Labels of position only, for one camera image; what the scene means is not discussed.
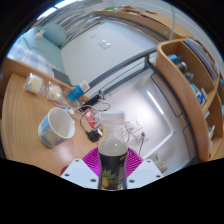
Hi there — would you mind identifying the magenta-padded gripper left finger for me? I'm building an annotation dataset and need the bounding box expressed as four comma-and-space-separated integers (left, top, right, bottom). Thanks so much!
60, 147, 101, 190

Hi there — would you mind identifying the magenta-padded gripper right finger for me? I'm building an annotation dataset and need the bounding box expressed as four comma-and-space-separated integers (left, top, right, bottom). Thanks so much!
126, 147, 165, 191

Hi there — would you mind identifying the clear bottle with pineapple label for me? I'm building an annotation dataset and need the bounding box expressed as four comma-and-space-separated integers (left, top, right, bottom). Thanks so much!
97, 110, 130, 191

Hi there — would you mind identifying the steel cup on black base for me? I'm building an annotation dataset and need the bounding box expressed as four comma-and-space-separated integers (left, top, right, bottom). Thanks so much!
87, 129, 103, 143

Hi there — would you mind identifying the white and blue mug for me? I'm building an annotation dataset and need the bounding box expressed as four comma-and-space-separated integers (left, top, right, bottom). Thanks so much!
37, 107, 76, 149

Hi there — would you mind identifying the black electric razor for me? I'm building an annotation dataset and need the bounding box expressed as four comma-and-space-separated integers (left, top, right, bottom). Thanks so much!
87, 93, 107, 107

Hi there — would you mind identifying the wooden shelf unit with items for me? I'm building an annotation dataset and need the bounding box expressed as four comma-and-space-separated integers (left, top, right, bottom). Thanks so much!
155, 37, 224, 163

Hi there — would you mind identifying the wrapped round bun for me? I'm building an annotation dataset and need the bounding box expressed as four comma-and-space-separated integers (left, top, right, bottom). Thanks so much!
22, 73, 44, 94
45, 82, 64, 102

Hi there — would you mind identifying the dark flat tablet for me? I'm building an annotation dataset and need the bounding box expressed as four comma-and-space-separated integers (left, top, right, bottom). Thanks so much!
51, 68, 73, 88

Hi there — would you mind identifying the bed with teal pillow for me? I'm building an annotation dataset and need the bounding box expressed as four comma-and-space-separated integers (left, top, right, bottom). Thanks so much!
6, 21, 68, 78

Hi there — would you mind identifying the white wall outlet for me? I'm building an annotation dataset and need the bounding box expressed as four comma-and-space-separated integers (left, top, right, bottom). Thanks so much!
129, 119, 144, 133

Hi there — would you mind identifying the grey metal loft frame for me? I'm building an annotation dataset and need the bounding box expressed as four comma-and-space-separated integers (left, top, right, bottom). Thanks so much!
88, 46, 201, 164

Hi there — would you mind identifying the white wall switch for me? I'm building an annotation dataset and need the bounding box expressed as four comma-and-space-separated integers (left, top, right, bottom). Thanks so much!
98, 39, 112, 50

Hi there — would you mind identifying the long wooden wall shelf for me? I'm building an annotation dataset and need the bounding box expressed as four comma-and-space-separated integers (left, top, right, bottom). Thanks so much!
93, 5, 194, 39

